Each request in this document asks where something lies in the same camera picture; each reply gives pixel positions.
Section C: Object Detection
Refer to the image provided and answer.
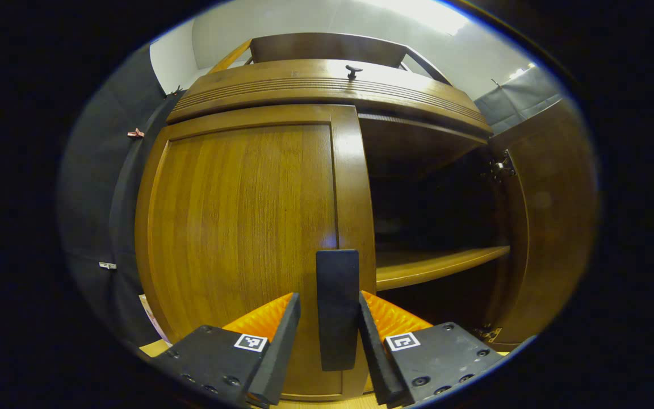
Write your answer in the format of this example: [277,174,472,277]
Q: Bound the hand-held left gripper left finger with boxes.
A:
[151,292,302,408]

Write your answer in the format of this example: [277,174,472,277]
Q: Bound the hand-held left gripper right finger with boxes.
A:
[358,290,504,408]

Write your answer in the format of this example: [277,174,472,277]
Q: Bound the black door handle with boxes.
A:
[316,249,360,372]

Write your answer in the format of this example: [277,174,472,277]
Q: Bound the wooden cabinet door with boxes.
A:
[486,98,599,347]
[135,104,377,402]

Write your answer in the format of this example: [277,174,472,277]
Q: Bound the wooden double-door shoe cabinet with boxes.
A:
[134,32,599,402]

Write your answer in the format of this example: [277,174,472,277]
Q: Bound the metal door hinge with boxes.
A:
[472,325,502,343]
[481,150,517,182]

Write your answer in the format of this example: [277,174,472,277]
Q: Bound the wooden cabinet drawer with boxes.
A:
[166,59,493,137]

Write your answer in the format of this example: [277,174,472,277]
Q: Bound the wooden inner shelf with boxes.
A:
[375,245,511,291]

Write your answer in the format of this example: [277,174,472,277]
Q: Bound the pink book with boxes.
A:
[139,294,171,344]

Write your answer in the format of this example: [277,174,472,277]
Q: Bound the large ceiling light panel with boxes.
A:
[361,0,472,35]

